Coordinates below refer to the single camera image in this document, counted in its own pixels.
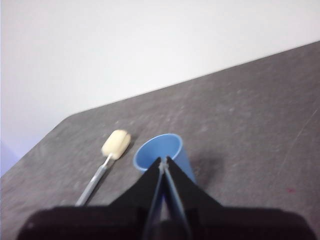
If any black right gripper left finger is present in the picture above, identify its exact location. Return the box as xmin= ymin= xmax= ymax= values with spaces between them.
xmin=16 ymin=156 xmax=165 ymax=240

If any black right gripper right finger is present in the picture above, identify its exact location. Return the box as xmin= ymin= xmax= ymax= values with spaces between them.
xmin=164 ymin=156 xmax=316 ymax=240

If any grey-handled sponge cup brush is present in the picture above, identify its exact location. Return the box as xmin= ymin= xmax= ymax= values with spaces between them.
xmin=74 ymin=129 xmax=132 ymax=207

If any blue ribbed plastic cup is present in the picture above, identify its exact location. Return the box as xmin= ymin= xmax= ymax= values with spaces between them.
xmin=133 ymin=133 xmax=197 ymax=186

